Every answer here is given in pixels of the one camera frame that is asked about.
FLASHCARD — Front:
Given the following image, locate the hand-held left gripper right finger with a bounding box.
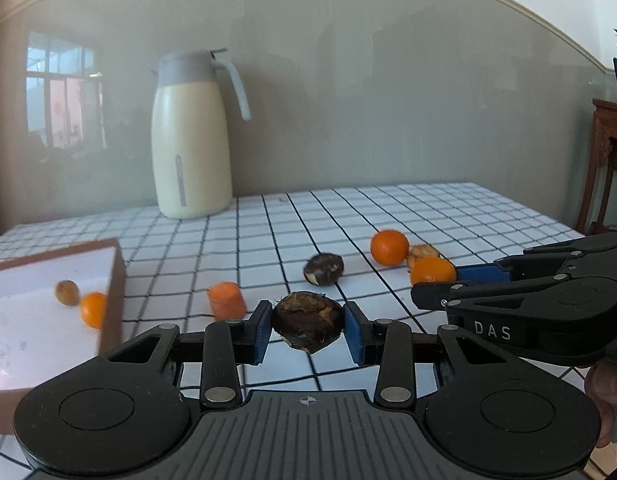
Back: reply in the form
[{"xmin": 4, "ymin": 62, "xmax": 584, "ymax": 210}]
[{"xmin": 345, "ymin": 301, "xmax": 514, "ymax": 409}]

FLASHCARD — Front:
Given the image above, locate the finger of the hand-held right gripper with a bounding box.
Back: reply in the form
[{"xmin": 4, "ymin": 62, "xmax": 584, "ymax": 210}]
[
  {"xmin": 411, "ymin": 276, "xmax": 564, "ymax": 311},
  {"xmin": 456, "ymin": 232, "xmax": 617, "ymax": 285}
]

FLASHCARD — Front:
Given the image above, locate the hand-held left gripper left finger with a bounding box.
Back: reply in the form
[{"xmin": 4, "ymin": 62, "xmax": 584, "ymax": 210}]
[{"xmin": 106, "ymin": 300, "xmax": 274, "ymax": 409}]

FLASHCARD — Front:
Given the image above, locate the small orange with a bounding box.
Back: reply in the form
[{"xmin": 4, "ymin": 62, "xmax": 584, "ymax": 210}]
[
  {"xmin": 410, "ymin": 257, "xmax": 457, "ymax": 287},
  {"xmin": 370, "ymin": 229, "xmax": 410, "ymax": 267}
]

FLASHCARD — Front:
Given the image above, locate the orange brown husk fruit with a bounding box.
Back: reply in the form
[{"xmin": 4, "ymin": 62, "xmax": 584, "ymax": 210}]
[{"xmin": 407, "ymin": 244, "xmax": 441, "ymax": 268}]

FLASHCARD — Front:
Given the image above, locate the carrot piece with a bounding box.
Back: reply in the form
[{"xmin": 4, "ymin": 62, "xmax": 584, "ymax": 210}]
[{"xmin": 207, "ymin": 282, "xmax": 248, "ymax": 322}]

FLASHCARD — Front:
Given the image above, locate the dark brown chestnut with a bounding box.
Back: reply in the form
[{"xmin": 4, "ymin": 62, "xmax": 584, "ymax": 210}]
[
  {"xmin": 303, "ymin": 253, "xmax": 345, "ymax": 287},
  {"xmin": 271, "ymin": 291, "xmax": 346, "ymax": 353}
]

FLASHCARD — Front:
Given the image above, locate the large orange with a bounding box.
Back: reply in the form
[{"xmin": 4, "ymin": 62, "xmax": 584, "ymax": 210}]
[{"xmin": 80, "ymin": 292, "xmax": 108, "ymax": 330}]

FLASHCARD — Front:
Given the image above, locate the small green brown fruit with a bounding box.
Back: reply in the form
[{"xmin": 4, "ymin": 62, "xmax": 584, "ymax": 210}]
[{"xmin": 55, "ymin": 280, "xmax": 80, "ymax": 306}]

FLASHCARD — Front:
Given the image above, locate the brown cardboard box white inside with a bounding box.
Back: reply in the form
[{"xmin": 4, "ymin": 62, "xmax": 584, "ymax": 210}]
[{"xmin": 0, "ymin": 238, "xmax": 126, "ymax": 433}]

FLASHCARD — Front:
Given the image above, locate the person's right hand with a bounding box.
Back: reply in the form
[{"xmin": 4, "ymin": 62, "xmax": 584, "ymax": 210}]
[{"xmin": 585, "ymin": 359, "xmax": 617, "ymax": 449}]

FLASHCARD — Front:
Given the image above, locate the dark wooden stand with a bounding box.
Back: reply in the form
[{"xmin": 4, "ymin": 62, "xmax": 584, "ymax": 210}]
[{"xmin": 576, "ymin": 99, "xmax": 617, "ymax": 235}]

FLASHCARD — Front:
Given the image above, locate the cream thermos jug grey lid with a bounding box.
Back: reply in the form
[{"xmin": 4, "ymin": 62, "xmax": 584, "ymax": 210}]
[{"xmin": 151, "ymin": 48, "xmax": 252, "ymax": 220}]

